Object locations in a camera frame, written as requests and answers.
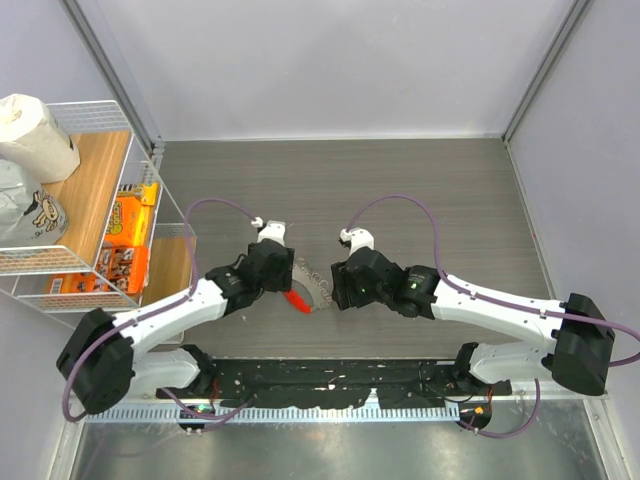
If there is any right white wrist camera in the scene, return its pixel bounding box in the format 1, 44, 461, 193
339, 228, 375, 256

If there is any grey bag with cartoon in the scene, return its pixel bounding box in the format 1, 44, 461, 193
0, 159, 69, 248

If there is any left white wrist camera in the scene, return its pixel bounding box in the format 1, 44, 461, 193
251, 217, 286, 247

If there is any orange snack box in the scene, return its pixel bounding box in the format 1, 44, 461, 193
48, 182, 160, 296

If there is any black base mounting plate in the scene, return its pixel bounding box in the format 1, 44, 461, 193
170, 359, 512, 409

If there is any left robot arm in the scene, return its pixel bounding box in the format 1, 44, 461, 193
56, 239, 295, 421

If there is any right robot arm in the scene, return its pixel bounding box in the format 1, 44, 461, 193
331, 247, 615, 396

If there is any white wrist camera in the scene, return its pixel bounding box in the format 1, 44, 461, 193
251, 217, 286, 247
339, 228, 375, 256

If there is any white slotted cable duct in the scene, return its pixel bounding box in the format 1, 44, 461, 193
86, 400, 460, 424

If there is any white wire shelf rack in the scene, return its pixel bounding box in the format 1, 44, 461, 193
1, 100, 196, 322

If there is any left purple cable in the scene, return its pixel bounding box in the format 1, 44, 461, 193
62, 198, 261, 441

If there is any white paper towel roll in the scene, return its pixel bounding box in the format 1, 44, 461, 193
1, 94, 80, 184

